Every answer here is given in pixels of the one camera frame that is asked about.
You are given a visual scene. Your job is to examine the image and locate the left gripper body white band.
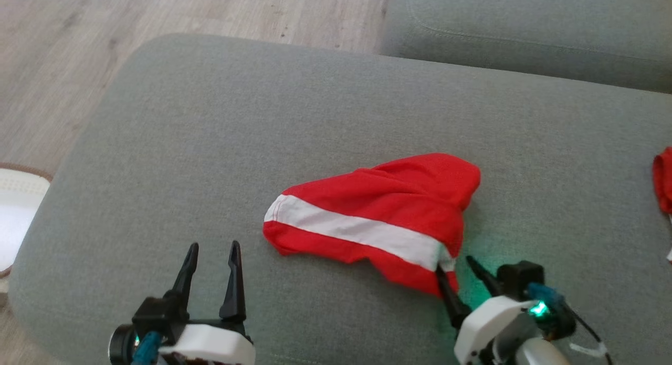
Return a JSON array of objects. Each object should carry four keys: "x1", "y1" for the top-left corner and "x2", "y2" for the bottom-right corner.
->
[{"x1": 156, "y1": 318, "x2": 257, "y2": 365}]

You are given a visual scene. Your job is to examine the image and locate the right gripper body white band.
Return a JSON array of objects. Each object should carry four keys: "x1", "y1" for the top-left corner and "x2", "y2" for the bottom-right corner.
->
[{"x1": 454, "y1": 295, "x2": 534, "y2": 365}]

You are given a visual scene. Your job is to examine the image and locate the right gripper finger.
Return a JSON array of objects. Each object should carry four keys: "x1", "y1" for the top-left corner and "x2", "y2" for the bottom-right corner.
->
[
  {"x1": 435, "y1": 265, "x2": 472, "y2": 329},
  {"x1": 465, "y1": 256, "x2": 507, "y2": 299}
]

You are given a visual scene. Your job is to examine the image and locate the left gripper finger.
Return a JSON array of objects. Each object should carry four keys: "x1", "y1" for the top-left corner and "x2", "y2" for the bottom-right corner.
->
[
  {"x1": 219, "y1": 241, "x2": 247, "y2": 324},
  {"x1": 171, "y1": 243, "x2": 200, "y2": 308}
]

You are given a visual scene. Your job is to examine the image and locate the red shorts with white stripe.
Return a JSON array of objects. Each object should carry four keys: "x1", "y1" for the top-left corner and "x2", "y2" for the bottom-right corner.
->
[{"x1": 262, "y1": 153, "x2": 481, "y2": 298}]

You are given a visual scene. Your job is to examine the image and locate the red white basketball jersey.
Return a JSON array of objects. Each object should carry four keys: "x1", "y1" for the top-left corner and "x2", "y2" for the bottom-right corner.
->
[{"x1": 652, "y1": 146, "x2": 672, "y2": 264}]

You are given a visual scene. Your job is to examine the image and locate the large grey sofa seat cushion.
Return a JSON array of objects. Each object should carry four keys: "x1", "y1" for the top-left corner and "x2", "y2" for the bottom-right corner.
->
[{"x1": 8, "y1": 33, "x2": 672, "y2": 365}]

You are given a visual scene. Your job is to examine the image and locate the white basket with brown rim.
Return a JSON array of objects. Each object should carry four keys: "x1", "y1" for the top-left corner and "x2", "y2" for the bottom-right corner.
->
[{"x1": 0, "y1": 163, "x2": 54, "y2": 295}]

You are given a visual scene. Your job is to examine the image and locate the small grey sofa cushion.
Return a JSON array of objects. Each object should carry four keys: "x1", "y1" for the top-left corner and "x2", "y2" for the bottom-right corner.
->
[{"x1": 379, "y1": 0, "x2": 672, "y2": 94}]

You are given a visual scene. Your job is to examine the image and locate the thin black cable white tag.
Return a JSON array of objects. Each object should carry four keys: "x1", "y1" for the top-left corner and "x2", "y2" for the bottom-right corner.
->
[{"x1": 569, "y1": 307, "x2": 615, "y2": 365}]

